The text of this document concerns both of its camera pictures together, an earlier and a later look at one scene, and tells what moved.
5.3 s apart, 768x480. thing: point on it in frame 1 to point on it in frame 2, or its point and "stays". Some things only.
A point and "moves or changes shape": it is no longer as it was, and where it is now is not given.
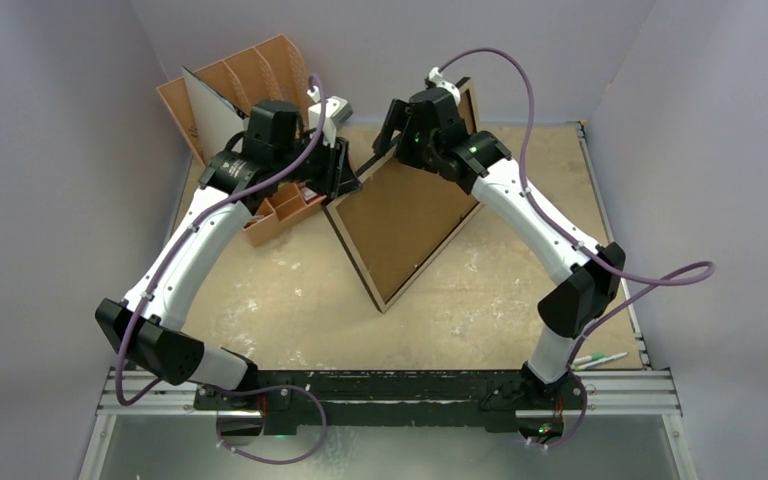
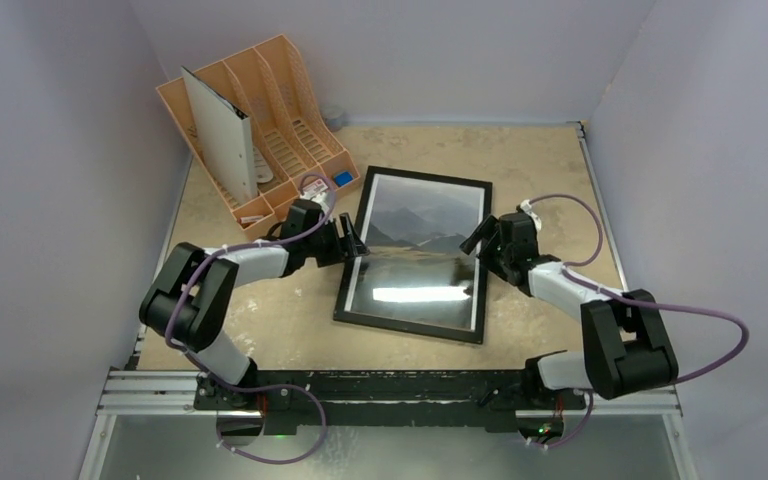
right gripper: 393,124 to 487,237
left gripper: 339,177 to 354,247
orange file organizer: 272,71 stays
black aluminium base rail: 501,402 stays
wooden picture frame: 402,219 moves or changes shape
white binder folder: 218,121 stays
